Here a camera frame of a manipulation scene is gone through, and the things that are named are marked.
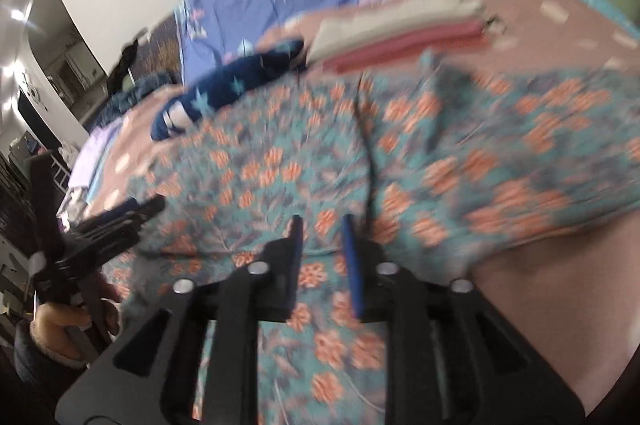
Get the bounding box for arched doorway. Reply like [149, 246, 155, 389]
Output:
[22, 0, 110, 126]

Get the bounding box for teal cloth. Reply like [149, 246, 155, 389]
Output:
[540, 0, 640, 37]

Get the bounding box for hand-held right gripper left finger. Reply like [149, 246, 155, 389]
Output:
[55, 215, 306, 425]

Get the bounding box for teal floral shorts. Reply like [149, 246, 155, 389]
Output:
[102, 50, 640, 425]

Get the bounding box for pink dotted bedsheet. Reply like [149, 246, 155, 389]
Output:
[70, 0, 640, 411]

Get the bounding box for dark blue clothing pile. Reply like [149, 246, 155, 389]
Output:
[87, 72, 175, 132]

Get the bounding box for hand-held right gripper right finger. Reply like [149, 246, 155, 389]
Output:
[340, 214, 586, 425]

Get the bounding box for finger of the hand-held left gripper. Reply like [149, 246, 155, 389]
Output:
[75, 195, 167, 237]
[55, 225, 143, 267]

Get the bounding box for person's left hand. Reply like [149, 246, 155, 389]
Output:
[31, 287, 123, 346]

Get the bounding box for lavender cloth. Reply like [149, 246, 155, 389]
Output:
[67, 125, 125, 206]

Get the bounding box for folded cream cloth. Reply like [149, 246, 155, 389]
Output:
[306, 0, 490, 57]

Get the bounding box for navy star-patterned garment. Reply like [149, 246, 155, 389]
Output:
[150, 38, 306, 143]

